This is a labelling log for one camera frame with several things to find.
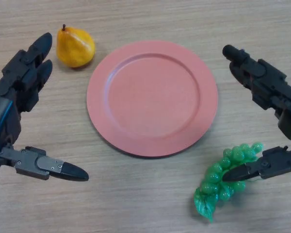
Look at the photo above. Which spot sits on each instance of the yellow pear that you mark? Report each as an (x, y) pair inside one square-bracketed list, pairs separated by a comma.
[(74, 48)]

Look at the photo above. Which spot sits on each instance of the pink round plate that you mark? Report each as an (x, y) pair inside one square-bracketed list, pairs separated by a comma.
[(152, 99)]

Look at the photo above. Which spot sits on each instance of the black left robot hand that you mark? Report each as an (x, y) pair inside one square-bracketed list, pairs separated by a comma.
[(7, 116)]

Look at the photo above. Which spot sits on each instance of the green grapes bunch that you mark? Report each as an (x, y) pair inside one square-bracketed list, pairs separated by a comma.
[(214, 176)]

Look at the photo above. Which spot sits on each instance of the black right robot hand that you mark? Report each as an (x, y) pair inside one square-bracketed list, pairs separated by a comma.
[(274, 85)]

